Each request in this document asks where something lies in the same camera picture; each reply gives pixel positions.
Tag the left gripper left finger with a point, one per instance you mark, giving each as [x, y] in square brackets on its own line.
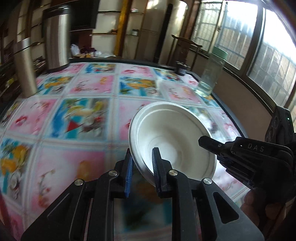
[117, 182]

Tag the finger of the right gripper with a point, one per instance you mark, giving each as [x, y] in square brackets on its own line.
[215, 144]

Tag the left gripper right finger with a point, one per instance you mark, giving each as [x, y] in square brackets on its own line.
[168, 181]

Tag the person's right hand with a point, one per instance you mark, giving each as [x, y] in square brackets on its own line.
[267, 217]

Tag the colourful plastic tablecloth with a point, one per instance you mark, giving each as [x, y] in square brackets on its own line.
[76, 126]

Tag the clear bottle green lid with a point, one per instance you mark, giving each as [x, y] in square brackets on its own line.
[211, 72]

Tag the small black jar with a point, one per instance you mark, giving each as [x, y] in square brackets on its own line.
[181, 68]

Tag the wooden chair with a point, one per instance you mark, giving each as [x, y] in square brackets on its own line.
[180, 48]

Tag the tall white air conditioner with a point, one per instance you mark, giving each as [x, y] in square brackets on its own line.
[172, 25]

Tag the slim steel thermos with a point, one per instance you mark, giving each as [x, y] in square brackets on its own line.
[24, 67]

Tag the large steel thermos jug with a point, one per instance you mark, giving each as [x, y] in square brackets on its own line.
[56, 30]

